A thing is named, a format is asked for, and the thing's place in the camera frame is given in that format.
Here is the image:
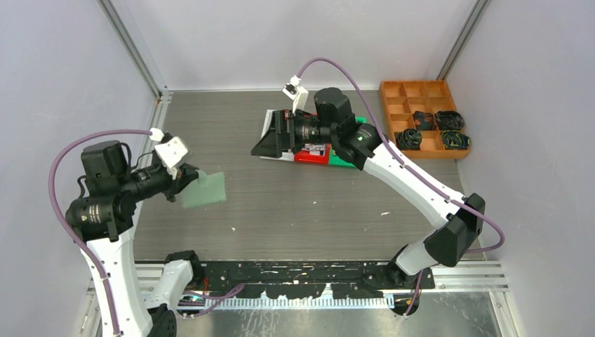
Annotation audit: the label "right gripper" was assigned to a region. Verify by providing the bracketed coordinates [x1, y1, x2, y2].
[251, 108, 337, 159]

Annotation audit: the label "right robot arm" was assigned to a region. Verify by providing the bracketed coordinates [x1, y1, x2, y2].
[250, 88, 486, 289]

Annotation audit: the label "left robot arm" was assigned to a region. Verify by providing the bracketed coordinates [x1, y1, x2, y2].
[65, 140, 205, 336]

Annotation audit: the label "silver cards in red bin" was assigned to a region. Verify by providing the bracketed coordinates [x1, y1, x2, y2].
[302, 144, 327, 157]

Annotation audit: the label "white plastic bin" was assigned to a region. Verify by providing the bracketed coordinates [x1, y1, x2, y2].
[260, 109, 295, 162]

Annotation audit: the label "red plastic bin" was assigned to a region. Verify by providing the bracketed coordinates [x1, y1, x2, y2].
[294, 144, 330, 166]

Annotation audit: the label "green plastic bin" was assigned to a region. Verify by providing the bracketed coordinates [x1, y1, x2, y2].
[328, 145, 355, 168]

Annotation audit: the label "orange wooden compartment tray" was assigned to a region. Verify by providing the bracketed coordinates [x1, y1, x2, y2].
[379, 81, 471, 159]

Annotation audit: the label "rolled dark sock lower left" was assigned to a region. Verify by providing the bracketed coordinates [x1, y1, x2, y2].
[394, 128, 422, 150]

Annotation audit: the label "rolled dark sock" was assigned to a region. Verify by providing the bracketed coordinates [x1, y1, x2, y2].
[394, 128, 422, 150]
[435, 110, 465, 131]
[441, 130, 471, 150]
[413, 110, 437, 131]

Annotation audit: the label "rolled dark sock upper left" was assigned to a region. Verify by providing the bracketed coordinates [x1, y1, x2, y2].
[413, 110, 437, 131]

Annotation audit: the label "rolled dark sock upper right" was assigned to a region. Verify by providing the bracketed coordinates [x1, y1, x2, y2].
[435, 110, 465, 131]

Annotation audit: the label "rolled dark sock lower right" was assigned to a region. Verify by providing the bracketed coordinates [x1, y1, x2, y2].
[441, 130, 471, 150]

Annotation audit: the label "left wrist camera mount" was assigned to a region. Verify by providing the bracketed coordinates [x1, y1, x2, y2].
[149, 129, 191, 169]

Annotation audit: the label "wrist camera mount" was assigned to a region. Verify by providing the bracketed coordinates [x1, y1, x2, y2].
[149, 129, 191, 169]
[281, 75, 309, 113]

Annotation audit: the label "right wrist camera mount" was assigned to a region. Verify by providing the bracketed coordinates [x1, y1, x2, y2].
[281, 75, 309, 113]

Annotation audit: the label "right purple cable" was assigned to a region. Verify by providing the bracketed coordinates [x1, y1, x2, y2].
[296, 58, 506, 318]

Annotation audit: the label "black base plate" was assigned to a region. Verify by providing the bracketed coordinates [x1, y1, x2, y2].
[185, 260, 417, 300]

